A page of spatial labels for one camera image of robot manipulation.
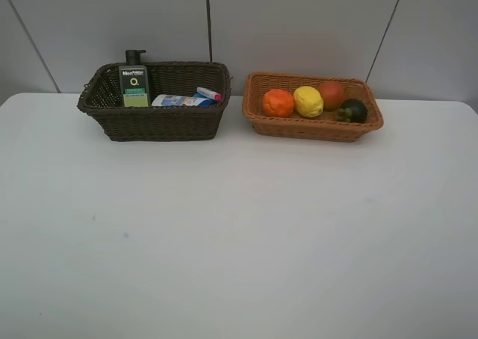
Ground dark mangosteen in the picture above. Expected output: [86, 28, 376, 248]
[336, 99, 368, 124]

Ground yellow lemon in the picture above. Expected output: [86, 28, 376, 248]
[293, 86, 323, 118]

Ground orange tangerine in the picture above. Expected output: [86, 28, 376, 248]
[262, 89, 295, 118]

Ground orange wicker basket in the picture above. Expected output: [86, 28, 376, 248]
[242, 72, 384, 142]

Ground red-orange peach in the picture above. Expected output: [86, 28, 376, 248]
[318, 81, 346, 111]

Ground white marker pink caps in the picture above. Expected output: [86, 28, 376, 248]
[196, 87, 223, 102]

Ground white blue-capped shampoo bottle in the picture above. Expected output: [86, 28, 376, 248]
[152, 93, 217, 107]

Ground dark brown wicker basket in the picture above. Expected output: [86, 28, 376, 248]
[78, 61, 231, 142]

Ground dark green pump bottle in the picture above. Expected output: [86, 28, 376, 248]
[119, 50, 150, 108]

